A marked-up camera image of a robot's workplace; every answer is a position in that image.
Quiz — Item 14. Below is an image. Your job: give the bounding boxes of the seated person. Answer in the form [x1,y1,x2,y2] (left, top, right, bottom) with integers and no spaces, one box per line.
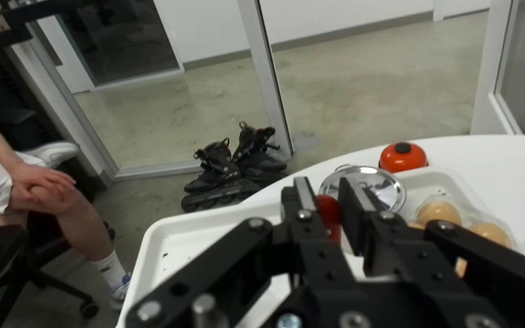
[0,140,121,320]

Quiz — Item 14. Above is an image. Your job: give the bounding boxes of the small tan bread roll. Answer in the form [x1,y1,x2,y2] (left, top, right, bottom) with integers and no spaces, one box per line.
[414,198,465,231]
[467,220,514,249]

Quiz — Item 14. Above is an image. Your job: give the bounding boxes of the black inline skate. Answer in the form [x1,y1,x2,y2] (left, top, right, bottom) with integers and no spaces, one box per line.
[232,120,290,185]
[179,136,259,212]

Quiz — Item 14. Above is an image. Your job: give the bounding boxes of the person bare leg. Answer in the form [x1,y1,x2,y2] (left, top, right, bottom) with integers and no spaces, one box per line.
[31,180,117,269]

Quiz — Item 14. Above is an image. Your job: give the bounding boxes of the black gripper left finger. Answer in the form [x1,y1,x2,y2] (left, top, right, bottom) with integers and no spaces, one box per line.
[124,176,350,328]

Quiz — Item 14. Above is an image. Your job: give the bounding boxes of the person hand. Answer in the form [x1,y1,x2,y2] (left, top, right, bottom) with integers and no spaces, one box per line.
[8,160,79,214]

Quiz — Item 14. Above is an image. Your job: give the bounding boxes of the orange handled steel spoon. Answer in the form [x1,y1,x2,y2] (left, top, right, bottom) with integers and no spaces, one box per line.
[314,192,345,245]

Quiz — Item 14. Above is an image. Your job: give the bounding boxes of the aluminium frame pole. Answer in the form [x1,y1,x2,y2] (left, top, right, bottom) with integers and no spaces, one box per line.
[235,0,296,156]

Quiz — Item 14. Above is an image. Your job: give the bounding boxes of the white sneaker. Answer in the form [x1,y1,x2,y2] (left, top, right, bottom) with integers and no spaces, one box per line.
[106,271,135,305]

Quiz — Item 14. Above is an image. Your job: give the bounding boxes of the white plastic tray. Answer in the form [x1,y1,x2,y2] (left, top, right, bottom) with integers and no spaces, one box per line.
[115,163,523,328]

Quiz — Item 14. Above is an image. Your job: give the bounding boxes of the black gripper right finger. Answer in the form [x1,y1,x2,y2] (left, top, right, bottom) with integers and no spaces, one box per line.
[338,176,525,328]

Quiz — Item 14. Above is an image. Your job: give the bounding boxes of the round orange bell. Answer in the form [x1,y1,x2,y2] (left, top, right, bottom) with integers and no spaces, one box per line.
[378,140,431,174]

